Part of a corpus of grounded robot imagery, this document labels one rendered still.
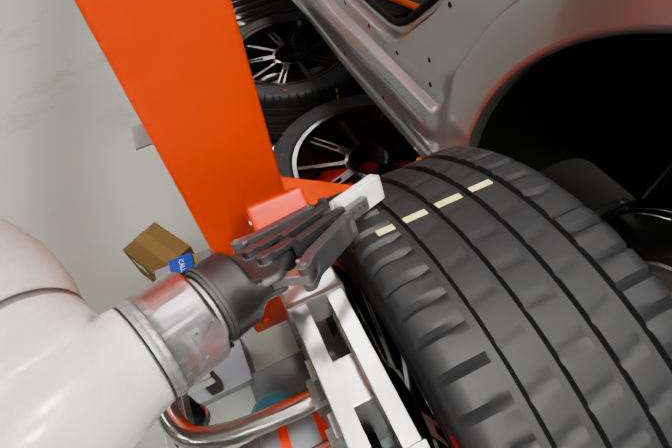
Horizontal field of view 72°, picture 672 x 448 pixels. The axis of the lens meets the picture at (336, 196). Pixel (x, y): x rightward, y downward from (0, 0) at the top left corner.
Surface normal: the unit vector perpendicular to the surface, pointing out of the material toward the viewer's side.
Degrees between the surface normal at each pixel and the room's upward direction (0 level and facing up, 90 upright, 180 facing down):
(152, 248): 0
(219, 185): 90
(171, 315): 22
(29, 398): 14
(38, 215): 0
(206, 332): 65
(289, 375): 0
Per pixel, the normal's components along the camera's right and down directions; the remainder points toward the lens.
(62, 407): 0.43, -0.39
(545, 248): -0.10, -0.64
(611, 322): 0.00, -0.46
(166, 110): 0.41, 0.66
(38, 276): 0.53, -0.81
